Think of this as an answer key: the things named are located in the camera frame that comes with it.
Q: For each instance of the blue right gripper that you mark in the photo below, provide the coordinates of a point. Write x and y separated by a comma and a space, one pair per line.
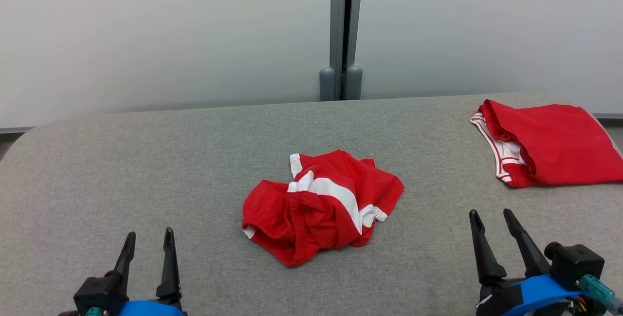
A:
535, 296

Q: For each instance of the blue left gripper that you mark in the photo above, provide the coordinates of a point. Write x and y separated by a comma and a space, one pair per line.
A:
151, 308

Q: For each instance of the red shorts white stripes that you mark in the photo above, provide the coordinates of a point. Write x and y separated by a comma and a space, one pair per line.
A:
311, 218

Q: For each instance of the teal right camera plug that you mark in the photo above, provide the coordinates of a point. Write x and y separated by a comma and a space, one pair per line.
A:
598, 290

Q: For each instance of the grey cylindrical post cap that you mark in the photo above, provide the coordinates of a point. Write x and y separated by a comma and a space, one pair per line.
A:
327, 84
354, 83

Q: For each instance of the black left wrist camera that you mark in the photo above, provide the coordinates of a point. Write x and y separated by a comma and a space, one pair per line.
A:
97, 294

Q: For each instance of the teal camera plug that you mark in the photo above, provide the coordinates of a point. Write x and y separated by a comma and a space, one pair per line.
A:
598, 290
93, 312

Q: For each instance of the grey metal partition post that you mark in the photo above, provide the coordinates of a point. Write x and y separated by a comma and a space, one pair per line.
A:
338, 14

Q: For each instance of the teal left camera plug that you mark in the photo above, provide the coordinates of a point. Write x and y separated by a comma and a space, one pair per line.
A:
93, 312

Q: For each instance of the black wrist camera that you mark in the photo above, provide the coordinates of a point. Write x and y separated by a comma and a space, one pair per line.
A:
97, 294
577, 262

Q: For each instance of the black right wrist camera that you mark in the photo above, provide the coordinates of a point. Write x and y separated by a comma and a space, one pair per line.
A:
577, 262

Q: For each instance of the red Bulls jersey white sleeves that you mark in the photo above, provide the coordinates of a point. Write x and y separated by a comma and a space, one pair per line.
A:
559, 145

